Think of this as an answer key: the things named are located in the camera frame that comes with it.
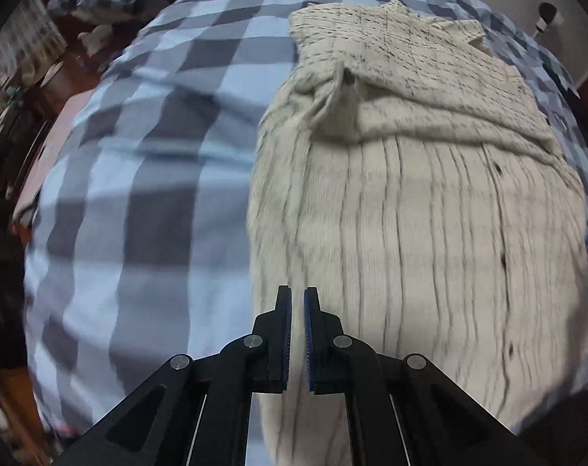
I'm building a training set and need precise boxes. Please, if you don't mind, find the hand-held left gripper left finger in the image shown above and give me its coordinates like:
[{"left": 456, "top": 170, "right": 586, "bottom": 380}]
[{"left": 56, "top": 285, "right": 293, "bottom": 466}]

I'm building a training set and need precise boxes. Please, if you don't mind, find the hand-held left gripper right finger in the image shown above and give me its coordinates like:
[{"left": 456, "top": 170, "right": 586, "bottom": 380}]
[{"left": 304, "top": 287, "right": 547, "bottom": 466}]

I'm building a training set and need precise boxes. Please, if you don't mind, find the cream plaid jacket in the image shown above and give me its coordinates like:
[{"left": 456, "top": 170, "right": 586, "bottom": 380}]
[{"left": 248, "top": 0, "right": 588, "bottom": 466}]

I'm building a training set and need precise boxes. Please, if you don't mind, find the blue grey checked bedsheet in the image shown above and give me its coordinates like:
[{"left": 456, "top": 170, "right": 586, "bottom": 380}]
[{"left": 12, "top": 0, "right": 588, "bottom": 466}]

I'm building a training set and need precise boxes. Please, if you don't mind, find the white slipper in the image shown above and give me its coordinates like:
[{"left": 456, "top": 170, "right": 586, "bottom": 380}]
[{"left": 77, "top": 24, "right": 112, "bottom": 56}]

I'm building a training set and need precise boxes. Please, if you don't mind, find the patterned curtain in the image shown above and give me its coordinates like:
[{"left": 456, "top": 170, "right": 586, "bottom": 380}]
[{"left": 0, "top": 0, "right": 66, "bottom": 83}]

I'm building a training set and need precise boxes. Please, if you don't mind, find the white security camera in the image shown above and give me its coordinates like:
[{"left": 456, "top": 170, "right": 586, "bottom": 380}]
[{"left": 534, "top": 2, "right": 564, "bottom": 37}]

